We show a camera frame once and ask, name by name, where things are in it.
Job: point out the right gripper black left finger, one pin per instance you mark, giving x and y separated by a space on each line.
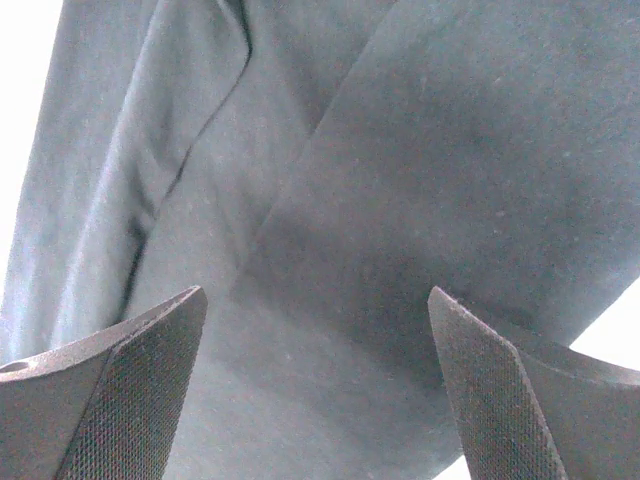
106 406

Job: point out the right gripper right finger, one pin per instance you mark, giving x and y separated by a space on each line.
529 408

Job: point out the black t shirt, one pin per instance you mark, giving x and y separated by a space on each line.
317 167

